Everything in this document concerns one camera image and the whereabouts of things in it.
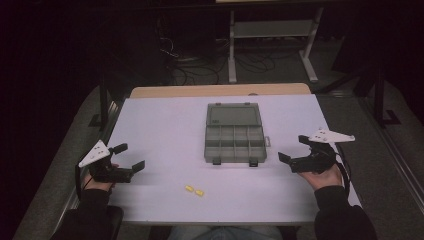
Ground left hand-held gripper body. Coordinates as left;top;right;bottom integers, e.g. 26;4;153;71
78;139;134;184

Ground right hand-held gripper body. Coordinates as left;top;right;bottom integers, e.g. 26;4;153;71
289;127;356;174

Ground person's left hand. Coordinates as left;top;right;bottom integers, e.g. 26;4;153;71
81;162;120;193

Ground person's right hand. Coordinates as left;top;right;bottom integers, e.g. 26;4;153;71
298;163;345;192

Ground black metal stand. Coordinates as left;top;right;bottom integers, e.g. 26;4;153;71
352;65;403;128
87;75;115;130

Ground grey plastic compartment box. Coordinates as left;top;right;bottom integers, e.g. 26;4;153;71
203;102;272;168

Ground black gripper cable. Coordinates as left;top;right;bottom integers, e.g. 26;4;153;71
334;143;353;198

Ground black floor cables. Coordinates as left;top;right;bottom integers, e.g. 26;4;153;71
155;16;228;86

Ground white metal table frame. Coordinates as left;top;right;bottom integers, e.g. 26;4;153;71
227;6;325;85

